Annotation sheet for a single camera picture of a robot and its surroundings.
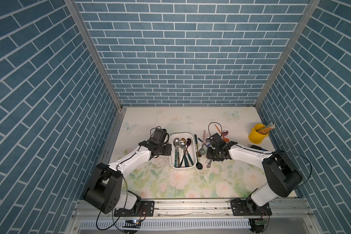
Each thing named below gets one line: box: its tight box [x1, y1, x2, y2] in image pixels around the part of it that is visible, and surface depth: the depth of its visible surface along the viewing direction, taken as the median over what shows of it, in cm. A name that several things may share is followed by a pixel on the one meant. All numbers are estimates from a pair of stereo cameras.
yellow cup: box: [248, 123, 270, 145], surface depth 97 cm
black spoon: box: [195, 153, 203, 170], surface depth 90 cm
